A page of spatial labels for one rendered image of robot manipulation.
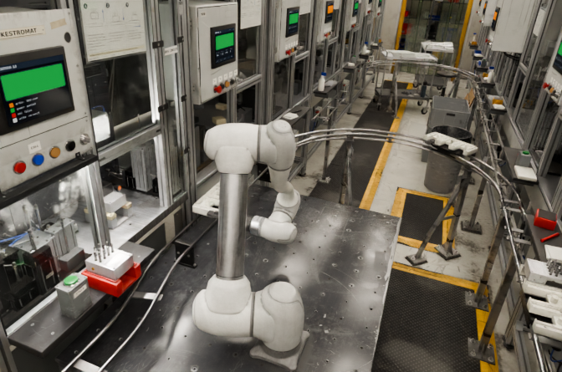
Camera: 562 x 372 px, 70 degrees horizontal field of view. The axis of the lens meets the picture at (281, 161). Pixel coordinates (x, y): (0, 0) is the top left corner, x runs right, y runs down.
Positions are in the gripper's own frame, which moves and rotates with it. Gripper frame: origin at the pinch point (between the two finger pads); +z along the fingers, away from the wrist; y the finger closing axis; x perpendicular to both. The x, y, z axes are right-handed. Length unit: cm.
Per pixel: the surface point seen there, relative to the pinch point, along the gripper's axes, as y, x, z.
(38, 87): 76, 66, 17
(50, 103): 70, 63, 18
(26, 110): 70, 71, 18
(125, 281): 4, 58, 4
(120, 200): 13.4, 25.5, 32.3
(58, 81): 76, 59, 17
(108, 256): 13, 58, 10
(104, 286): 6, 65, 7
